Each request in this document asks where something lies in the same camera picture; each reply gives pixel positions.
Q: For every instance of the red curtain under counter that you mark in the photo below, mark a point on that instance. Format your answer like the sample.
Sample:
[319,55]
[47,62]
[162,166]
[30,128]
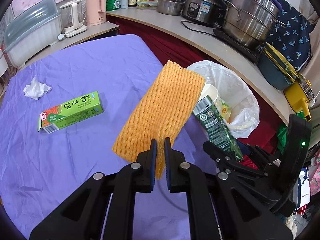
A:
[166,47]

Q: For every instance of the white tissue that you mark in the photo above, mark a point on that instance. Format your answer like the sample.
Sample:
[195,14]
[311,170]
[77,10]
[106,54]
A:
[36,89]

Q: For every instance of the yellow green snack bag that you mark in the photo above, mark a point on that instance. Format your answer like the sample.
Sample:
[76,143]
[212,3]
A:
[223,108]

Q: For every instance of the navy floral cloth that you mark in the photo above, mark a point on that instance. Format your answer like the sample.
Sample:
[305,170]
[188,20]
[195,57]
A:
[293,41]

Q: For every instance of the large steel steamer pot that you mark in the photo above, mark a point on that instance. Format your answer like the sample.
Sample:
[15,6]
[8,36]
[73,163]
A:
[250,22]

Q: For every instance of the dish box with grey lid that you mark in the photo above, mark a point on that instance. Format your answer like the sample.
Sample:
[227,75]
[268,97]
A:
[32,31]

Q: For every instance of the small steel pot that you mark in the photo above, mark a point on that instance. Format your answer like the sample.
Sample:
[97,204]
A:
[170,7]

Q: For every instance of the white glass electric kettle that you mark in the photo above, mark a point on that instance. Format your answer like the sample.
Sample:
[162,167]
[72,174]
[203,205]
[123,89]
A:
[73,19]

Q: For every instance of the white trash bag bin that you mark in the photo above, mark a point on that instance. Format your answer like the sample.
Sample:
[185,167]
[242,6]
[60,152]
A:
[245,110]

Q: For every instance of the pink electric kettle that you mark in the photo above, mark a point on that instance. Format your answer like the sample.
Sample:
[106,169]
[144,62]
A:
[95,12]

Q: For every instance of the black induction cooker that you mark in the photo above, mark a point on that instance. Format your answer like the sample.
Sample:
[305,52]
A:
[251,55]

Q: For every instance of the teal yellow colander bowls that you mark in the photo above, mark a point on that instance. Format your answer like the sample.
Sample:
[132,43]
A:
[275,68]

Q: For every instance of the yellow enamel pot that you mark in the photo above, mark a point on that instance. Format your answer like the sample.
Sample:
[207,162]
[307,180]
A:
[300,96]

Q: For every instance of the purple tablecloth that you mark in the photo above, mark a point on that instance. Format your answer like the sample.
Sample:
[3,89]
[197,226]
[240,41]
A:
[40,170]

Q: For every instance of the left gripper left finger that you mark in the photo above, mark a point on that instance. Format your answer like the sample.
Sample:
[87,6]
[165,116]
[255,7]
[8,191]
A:
[103,206]

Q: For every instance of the green wasabi box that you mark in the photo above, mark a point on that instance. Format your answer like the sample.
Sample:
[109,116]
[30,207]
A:
[70,112]

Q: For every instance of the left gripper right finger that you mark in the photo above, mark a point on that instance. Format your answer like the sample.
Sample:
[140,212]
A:
[218,206]

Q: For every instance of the steel rice cooker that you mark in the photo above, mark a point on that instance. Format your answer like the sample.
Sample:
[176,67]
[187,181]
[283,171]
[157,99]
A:
[205,12]

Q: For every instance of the green white milk carton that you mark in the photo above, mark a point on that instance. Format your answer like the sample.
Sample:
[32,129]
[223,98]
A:
[218,133]

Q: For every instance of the orange foam net sleeve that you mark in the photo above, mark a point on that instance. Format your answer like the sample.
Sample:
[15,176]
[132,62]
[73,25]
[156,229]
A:
[160,114]

